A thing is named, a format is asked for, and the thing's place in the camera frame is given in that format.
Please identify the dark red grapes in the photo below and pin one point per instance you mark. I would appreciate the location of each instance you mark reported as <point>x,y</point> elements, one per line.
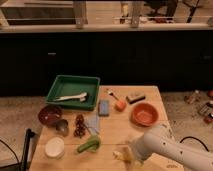
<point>79,126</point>

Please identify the black chair frame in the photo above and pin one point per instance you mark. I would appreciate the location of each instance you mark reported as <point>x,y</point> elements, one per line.
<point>22,163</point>

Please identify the white utensil in tray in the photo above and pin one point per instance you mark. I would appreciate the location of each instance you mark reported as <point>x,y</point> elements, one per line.
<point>80,97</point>

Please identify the grey metal cup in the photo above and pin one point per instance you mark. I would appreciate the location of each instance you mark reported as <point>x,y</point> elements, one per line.
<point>62,127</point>

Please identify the green plastic tray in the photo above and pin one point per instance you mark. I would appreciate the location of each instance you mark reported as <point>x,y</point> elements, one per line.
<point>66,85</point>

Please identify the yellow banana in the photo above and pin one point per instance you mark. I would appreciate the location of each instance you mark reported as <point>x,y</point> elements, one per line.
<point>118,155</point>

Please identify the blue sponge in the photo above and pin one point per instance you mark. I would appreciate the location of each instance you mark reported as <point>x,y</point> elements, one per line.
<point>103,108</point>

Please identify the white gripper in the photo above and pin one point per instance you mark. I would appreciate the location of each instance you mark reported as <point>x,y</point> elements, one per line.
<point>133,151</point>

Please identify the black brush block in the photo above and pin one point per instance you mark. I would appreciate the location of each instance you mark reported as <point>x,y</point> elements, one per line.
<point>133,98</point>

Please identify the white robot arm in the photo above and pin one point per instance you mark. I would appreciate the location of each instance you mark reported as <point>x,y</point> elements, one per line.
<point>158,139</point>

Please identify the dark red bowl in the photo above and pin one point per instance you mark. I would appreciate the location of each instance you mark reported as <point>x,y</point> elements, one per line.
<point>49,115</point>

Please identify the green cucumber toy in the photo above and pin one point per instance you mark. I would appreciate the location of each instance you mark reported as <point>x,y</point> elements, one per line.
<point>92,144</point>

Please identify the white round cup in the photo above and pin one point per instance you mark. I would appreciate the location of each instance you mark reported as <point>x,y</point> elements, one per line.
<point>55,148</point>

